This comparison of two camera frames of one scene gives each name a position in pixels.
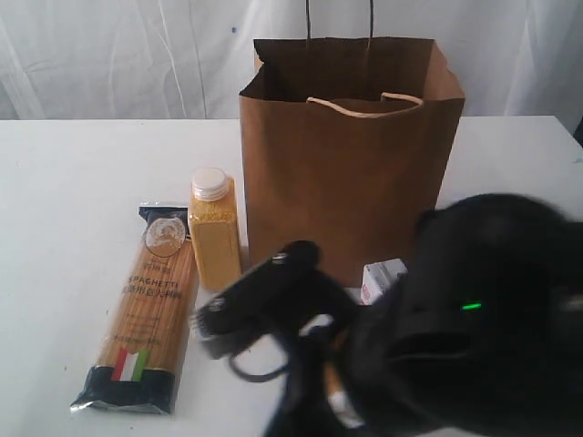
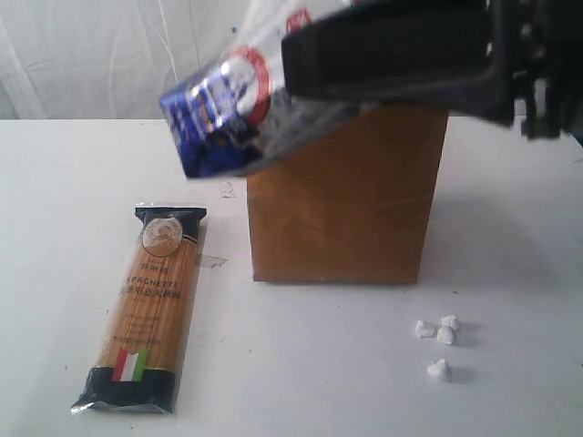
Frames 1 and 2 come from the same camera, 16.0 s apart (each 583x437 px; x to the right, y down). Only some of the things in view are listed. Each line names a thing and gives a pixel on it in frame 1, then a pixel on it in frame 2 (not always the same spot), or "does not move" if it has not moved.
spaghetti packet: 138,365 does not move
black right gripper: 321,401 → 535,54
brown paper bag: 345,142 does not move
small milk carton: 377,277 → 233,114
